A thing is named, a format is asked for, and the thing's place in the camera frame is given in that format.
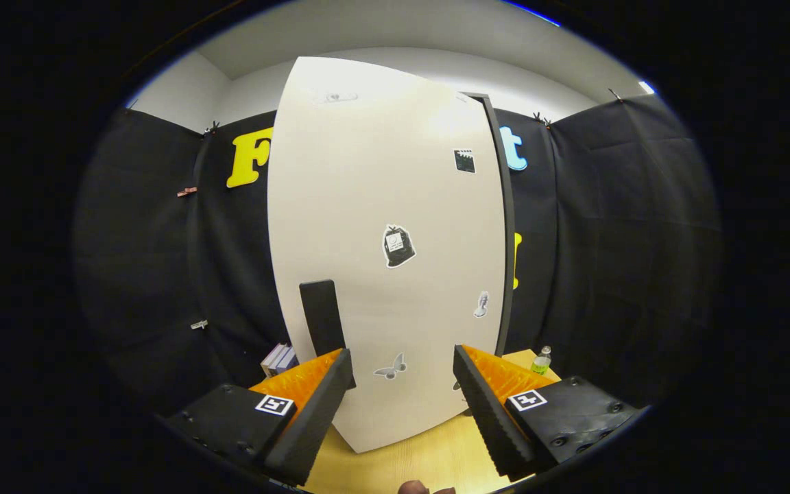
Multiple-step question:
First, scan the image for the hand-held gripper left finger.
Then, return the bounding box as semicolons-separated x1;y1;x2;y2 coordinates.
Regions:
165;348;356;486

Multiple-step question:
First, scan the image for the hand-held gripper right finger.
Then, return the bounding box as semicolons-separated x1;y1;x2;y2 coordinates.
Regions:
453;344;646;482

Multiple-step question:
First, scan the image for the black door handle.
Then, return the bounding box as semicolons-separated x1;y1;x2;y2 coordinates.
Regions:
299;279;348;359

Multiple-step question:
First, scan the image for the grey shoe cabinet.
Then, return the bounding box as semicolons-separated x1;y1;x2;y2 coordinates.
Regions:
464;93;516;357

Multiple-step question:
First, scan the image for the beige shoe cabinet door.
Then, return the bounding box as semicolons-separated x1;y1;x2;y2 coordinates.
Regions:
268;56;507;454

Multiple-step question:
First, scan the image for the white book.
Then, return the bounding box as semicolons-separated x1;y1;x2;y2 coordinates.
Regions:
261;343;289;378

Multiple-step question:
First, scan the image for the black backdrop cloth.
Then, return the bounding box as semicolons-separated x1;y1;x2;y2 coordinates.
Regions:
73;93;721;419

